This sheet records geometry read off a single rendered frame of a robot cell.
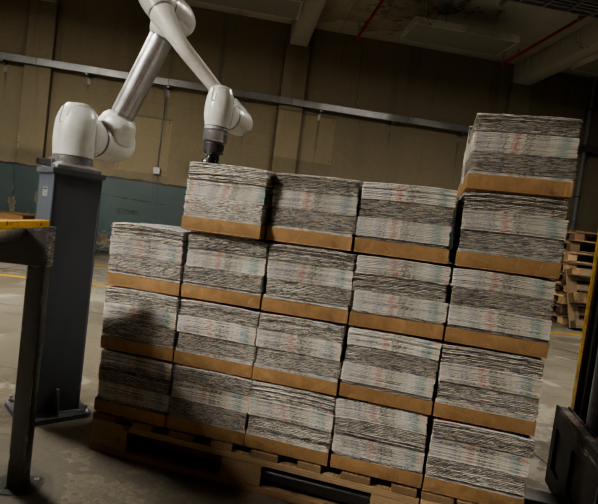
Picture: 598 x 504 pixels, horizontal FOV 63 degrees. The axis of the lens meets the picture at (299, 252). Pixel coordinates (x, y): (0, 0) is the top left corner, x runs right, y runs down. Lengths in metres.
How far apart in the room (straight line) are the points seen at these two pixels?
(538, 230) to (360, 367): 0.66
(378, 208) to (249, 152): 6.97
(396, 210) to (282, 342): 0.55
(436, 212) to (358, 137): 7.24
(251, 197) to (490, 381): 0.92
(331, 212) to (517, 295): 0.60
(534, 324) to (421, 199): 0.48
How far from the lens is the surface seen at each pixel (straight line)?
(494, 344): 1.57
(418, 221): 1.54
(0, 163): 9.19
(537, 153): 1.59
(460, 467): 1.67
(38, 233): 1.63
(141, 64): 2.31
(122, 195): 8.58
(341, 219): 1.55
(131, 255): 1.82
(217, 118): 1.87
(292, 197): 1.60
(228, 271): 1.66
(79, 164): 2.16
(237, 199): 1.62
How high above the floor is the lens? 0.89
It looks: 3 degrees down
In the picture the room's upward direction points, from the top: 7 degrees clockwise
